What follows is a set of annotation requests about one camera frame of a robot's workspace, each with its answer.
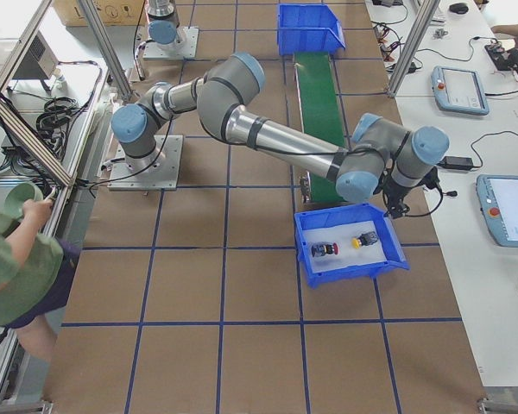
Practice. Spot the green conveyor belt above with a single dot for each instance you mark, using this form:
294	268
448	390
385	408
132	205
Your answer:
320	117

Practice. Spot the black power adapter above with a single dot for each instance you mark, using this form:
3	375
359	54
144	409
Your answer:
457	163

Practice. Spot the right blue plastic bin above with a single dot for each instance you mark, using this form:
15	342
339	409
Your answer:
315	219

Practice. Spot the white foam pad right bin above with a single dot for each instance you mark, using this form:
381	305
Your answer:
348	255

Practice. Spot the blue plastic bin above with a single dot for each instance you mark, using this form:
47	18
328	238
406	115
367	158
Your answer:
308	27
315	219

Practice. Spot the person in green shirt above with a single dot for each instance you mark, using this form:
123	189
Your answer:
36	276

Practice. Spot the red push button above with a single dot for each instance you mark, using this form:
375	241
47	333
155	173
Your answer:
321	249

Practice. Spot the cardboard box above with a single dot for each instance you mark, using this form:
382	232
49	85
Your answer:
111	12

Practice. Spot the far teach pendant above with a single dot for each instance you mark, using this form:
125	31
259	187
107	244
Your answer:
459	90

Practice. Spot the aluminium frame post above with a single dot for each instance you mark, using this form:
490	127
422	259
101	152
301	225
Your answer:
412	43

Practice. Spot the left blue plastic bin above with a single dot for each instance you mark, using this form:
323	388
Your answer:
308	27

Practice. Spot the teach pendant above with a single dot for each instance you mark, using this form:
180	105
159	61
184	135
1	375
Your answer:
498	198
459	90

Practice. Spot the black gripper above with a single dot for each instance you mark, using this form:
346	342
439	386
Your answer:
393	195

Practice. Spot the near teach pendant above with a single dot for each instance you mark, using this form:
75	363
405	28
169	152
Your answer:
498	198

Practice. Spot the yellow push button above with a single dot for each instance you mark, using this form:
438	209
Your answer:
364	240

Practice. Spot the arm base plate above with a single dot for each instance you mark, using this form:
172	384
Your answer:
157	171
172	43

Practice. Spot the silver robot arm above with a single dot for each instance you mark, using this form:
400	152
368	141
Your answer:
162	14
387	158

